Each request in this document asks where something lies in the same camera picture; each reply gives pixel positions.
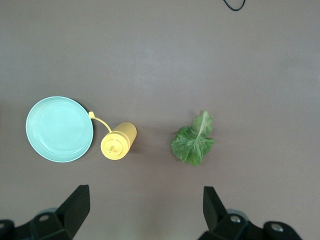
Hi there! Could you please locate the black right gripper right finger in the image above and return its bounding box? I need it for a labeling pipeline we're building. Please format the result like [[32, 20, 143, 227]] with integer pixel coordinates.
[[198, 186, 301, 240]]

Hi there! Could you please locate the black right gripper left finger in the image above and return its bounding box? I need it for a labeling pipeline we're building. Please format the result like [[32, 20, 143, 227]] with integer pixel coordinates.
[[0, 184, 91, 240]]

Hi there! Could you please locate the green lettuce leaf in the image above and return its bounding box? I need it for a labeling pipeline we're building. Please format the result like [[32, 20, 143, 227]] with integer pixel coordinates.
[[170, 109, 215, 168]]

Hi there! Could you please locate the yellow squeeze bottle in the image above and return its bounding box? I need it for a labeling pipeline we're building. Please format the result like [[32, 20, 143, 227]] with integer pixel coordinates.
[[87, 111, 138, 161]]

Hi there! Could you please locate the pale green plate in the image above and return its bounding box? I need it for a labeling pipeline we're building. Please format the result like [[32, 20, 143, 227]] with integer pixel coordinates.
[[25, 96, 95, 164]]

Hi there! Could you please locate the thin black looped cable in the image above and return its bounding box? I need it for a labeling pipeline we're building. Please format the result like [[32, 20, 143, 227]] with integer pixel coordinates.
[[223, 0, 247, 12]]

